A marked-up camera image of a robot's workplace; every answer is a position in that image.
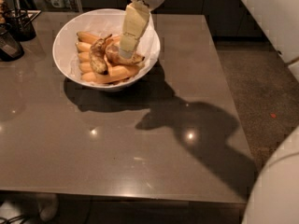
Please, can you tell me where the long yellow front banana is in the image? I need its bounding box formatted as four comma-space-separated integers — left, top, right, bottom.
81, 65, 140, 84

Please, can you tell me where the yellow banana second row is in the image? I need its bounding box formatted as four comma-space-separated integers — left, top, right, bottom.
76, 42, 92, 52

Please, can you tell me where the white object under table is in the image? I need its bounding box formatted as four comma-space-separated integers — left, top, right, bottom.
0, 192, 59, 224

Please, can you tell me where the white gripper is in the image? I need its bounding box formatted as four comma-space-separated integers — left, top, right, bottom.
120, 0, 165, 59

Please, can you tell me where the black wire utensil holder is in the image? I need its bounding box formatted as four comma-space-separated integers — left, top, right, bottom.
4, 0, 36, 42

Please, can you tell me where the yellow banana top left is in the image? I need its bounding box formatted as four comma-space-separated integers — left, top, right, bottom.
77, 31, 99, 44

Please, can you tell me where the white ceramic bowl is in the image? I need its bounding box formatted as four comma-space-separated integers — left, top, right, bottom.
51, 8, 161, 92

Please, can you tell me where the yellow banana third row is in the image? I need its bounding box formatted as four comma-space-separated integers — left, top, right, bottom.
78, 52, 90, 63

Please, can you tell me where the yellow banana fourth row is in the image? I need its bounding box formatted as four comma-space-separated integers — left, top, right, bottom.
78, 62, 92, 73

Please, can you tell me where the brown spotted banana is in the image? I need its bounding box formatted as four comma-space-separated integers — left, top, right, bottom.
89, 35, 111, 75
106, 43, 145, 65

